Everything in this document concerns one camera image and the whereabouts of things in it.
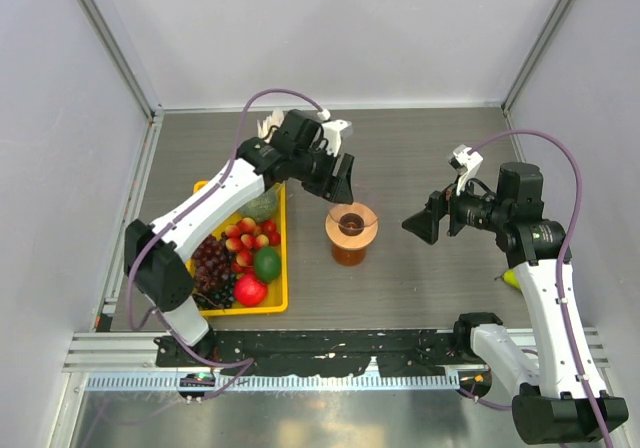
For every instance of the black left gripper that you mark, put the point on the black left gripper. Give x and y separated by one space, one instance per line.
343 187

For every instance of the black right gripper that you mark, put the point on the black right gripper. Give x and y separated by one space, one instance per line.
426 223

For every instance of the round wooden dripper stand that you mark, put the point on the round wooden dripper stand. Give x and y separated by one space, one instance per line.
338 238

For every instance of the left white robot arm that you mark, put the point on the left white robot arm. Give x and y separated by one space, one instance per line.
155 253

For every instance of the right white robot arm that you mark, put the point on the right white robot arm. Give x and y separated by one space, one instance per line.
559 396

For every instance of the green netted melon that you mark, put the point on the green netted melon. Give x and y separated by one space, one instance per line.
261 208

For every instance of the green pear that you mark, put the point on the green pear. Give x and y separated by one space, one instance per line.
509 278

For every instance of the green lime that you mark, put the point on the green lime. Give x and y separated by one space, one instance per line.
267 264

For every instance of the yellow plastic fruit tray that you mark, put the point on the yellow plastic fruit tray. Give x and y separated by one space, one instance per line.
277 298

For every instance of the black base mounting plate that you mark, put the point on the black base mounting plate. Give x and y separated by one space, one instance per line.
340 353

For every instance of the red apple front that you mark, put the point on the red apple front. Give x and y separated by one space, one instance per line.
250 291

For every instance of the dark purple grape bunch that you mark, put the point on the dark purple grape bunch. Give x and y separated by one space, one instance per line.
213 275

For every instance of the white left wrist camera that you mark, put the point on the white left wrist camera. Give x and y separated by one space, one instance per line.
334 131

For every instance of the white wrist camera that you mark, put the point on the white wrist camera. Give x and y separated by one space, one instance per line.
334 131
466 162

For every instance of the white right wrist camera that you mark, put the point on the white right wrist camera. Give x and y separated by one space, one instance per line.
466 162

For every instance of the white perforated cable rail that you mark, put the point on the white perforated cable rail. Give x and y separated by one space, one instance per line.
184 382

